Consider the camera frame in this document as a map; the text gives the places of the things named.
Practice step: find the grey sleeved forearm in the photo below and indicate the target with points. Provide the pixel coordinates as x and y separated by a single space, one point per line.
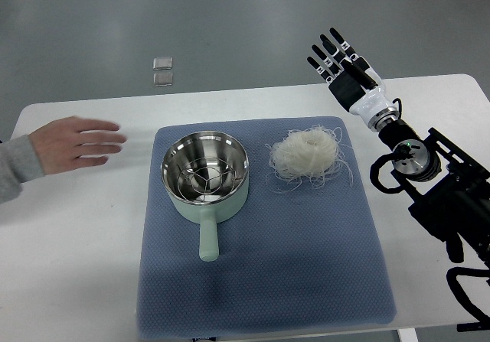
19 164

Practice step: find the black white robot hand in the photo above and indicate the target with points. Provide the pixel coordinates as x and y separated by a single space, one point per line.
352 81

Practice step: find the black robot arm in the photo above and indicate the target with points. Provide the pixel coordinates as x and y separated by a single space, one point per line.
450 194

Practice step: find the white vermicelli nest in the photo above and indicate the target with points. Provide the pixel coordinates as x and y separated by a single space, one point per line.
313 156

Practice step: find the bare human hand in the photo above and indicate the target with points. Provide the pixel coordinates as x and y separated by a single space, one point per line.
72 143

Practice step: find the blue textured mat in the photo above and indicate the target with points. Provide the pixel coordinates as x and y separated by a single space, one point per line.
288 260

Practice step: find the upper metal floor plate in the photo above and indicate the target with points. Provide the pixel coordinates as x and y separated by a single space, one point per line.
162 63

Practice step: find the mint green steel pot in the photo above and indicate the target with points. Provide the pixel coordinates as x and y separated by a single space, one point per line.
207 146

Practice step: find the wire steaming rack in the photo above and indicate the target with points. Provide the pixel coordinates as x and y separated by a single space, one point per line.
205 182

